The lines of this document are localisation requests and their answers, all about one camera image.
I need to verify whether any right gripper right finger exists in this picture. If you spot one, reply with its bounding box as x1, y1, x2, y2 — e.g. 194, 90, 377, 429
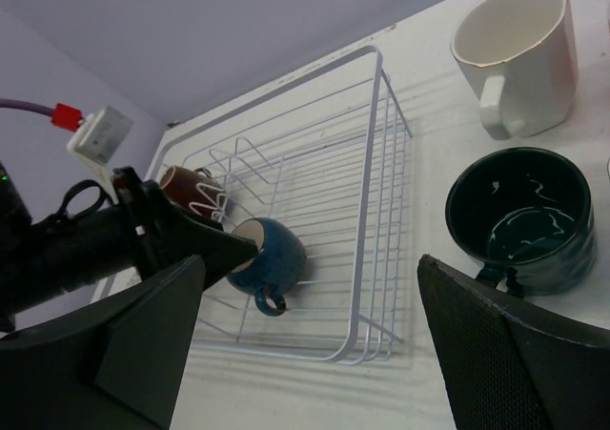
417, 255, 609, 429

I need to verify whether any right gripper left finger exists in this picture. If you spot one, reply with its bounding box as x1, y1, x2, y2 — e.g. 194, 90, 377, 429
1, 256, 206, 429

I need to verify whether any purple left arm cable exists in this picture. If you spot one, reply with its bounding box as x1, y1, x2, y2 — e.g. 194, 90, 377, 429
0, 96, 85, 131

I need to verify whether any brown cup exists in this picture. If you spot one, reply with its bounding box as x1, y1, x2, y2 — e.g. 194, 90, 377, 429
159, 166, 228, 222

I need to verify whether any dark green mug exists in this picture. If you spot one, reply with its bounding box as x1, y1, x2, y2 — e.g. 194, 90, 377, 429
445, 147, 597, 297

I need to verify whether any clear wire dish rack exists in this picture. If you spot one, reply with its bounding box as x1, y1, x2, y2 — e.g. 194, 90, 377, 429
148, 46, 412, 365

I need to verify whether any white mug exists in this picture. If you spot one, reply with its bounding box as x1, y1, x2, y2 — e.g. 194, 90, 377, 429
450, 0, 579, 140

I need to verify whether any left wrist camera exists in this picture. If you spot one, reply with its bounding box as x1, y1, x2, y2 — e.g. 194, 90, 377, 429
67, 106, 133, 204

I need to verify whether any dark blue mug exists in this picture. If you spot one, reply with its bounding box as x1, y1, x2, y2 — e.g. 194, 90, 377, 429
227, 217, 307, 317

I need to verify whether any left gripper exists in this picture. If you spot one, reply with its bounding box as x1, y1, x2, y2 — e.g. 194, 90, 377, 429
28, 167, 257, 297

